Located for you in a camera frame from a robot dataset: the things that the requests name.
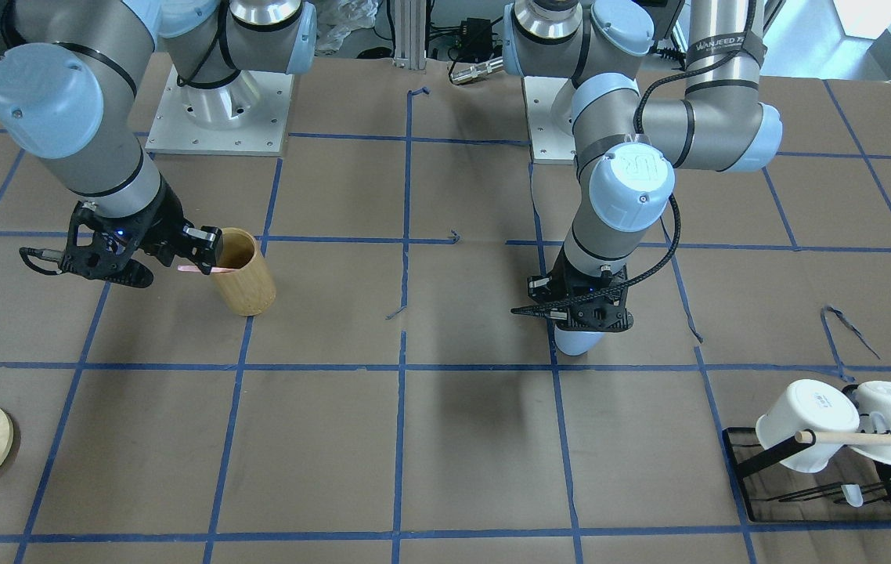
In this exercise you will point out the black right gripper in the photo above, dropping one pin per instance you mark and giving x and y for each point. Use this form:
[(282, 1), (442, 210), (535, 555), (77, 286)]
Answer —
[(166, 225)]

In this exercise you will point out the light blue plastic cup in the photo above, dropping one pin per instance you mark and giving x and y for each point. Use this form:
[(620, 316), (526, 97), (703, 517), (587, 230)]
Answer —
[(576, 342)]

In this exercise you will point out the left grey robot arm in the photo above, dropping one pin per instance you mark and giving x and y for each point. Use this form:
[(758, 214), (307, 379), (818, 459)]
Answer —
[(628, 145)]

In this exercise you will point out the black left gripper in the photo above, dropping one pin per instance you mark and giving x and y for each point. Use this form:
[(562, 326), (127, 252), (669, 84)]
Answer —
[(539, 287)]

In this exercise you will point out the black wire mug rack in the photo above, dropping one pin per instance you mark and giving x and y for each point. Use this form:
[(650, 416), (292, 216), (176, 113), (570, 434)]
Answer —
[(792, 482)]

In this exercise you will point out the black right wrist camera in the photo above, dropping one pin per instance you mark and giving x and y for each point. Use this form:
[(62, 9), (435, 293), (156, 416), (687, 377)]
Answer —
[(97, 248)]

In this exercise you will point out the bamboo cylinder holder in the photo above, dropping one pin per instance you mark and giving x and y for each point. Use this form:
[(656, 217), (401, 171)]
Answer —
[(242, 277)]

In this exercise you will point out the wooden rack dowel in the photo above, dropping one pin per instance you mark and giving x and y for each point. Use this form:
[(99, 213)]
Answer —
[(809, 437)]

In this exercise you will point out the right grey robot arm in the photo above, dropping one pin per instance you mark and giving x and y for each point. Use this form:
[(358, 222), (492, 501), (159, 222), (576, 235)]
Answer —
[(69, 75)]

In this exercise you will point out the pink chopstick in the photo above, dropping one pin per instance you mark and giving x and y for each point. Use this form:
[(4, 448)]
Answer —
[(211, 270)]

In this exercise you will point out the aluminium frame post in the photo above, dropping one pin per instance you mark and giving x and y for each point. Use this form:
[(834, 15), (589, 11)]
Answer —
[(410, 21)]

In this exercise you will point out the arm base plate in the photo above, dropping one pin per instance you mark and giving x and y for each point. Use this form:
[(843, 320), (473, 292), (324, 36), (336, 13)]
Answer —
[(548, 104), (248, 117)]

